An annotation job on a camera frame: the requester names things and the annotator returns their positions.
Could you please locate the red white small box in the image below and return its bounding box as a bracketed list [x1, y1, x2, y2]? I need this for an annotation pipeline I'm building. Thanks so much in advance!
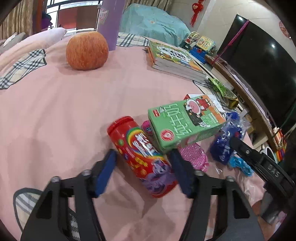
[184, 94, 225, 114]

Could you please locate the green snack wrapper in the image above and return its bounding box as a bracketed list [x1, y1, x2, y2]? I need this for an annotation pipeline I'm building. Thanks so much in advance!
[209, 78, 239, 109]

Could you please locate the teal cloth-covered furniture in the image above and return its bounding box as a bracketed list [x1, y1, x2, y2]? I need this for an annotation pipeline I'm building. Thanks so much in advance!
[119, 4, 190, 46]

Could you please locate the pink blanket table cover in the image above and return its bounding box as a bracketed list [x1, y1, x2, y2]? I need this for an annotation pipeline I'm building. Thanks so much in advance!
[1, 38, 201, 240]

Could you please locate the stack of children's books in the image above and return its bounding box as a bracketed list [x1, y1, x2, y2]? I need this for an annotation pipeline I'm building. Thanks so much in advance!
[147, 41, 207, 81]

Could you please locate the window with dark frame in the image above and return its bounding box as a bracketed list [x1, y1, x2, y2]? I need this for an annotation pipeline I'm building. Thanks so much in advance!
[45, 0, 102, 31]

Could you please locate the toy cash register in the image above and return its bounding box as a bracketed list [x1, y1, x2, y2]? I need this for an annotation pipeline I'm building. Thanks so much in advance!
[184, 31, 217, 64]

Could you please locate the red Chinese knot decoration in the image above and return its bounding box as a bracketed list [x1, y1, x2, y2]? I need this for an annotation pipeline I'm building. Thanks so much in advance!
[190, 0, 204, 27]

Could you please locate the red Skittles canister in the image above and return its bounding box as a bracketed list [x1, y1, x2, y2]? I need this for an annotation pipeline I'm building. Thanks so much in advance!
[107, 116, 177, 198]

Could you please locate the black television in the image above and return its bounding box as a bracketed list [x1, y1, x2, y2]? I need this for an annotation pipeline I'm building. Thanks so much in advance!
[218, 15, 295, 133]

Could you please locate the pink round ball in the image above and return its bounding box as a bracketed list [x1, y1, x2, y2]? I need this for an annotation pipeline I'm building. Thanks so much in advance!
[140, 120, 153, 136]

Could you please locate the black white-rimmed trash bin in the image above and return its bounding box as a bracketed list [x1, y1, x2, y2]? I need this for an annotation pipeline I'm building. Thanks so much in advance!
[259, 147, 278, 164]

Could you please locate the blue plastic wrapper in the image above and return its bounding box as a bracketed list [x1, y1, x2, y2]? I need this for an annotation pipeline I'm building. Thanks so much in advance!
[210, 112, 250, 165]

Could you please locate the green milk carton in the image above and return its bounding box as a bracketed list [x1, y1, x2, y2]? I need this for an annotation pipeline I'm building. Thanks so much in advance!
[148, 98, 226, 153]

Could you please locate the orange apple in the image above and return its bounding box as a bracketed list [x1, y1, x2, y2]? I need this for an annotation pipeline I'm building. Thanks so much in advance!
[66, 32, 109, 71]

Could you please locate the light blue fish-shaped toy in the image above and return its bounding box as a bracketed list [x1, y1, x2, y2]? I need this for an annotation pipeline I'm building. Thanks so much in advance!
[228, 156, 253, 177]

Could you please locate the beige patterned curtain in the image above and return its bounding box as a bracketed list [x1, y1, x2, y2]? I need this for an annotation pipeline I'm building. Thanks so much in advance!
[1, 0, 34, 40]

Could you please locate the rainbow stacking ring toy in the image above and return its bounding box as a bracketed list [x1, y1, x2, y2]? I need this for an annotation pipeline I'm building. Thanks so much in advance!
[274, 141, 287, 163]

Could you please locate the white TV cabinet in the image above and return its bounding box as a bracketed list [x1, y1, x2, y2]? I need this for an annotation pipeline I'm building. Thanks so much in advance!
[195, 55, 279, 152]

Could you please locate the pink glitter round case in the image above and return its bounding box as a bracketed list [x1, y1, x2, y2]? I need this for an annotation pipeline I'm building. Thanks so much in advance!
[178, 143, 209, 172]

